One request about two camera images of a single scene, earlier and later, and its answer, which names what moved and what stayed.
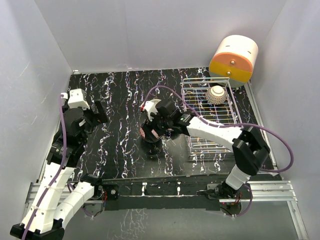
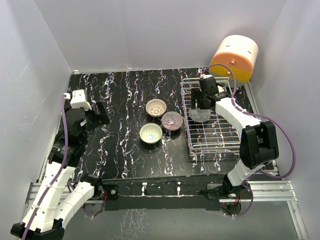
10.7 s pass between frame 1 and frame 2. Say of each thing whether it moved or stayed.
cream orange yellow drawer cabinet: stayed
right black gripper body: moved
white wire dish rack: stayed
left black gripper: stayed
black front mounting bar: stayed
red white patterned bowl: moved
